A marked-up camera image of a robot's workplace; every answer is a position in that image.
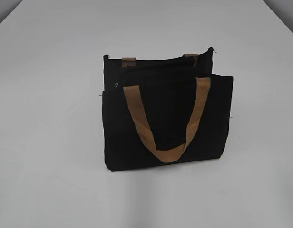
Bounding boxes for black tote bag tan handles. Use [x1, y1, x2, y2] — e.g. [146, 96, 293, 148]
[102, 48, 234, 171]

